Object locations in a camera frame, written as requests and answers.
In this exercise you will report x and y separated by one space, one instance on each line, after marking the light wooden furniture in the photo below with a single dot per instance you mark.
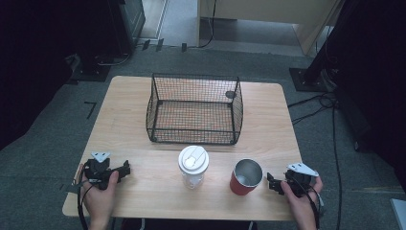
271 16

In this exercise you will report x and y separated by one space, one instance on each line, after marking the person's left hand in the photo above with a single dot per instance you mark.
100 199

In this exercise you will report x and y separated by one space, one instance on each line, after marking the person's dark clothing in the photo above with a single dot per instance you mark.
191 224

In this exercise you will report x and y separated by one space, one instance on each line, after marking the white lidded paper cup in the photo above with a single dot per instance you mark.
193 161

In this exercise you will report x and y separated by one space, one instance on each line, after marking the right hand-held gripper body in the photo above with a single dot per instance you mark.
298 182

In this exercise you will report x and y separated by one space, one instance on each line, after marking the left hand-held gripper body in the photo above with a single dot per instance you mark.
97 171

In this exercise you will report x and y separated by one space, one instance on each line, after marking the black cabinet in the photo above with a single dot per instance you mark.
127 22

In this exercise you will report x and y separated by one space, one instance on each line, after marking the black stand base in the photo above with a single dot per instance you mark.
91 68
311 80

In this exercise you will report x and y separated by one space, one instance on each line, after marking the dark curtain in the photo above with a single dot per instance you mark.
32 64
373 80

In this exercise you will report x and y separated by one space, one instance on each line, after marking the white flat object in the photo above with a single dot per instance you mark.
399 214

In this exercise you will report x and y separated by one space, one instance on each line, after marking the black angled floor tape mark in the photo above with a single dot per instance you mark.
92 107

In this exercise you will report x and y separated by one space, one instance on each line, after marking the red metal cup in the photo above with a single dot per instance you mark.
241 187

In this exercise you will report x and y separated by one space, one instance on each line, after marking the gray tape strip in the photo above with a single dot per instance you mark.
72 188

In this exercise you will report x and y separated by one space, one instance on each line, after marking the person's right hand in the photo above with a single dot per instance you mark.
303 207

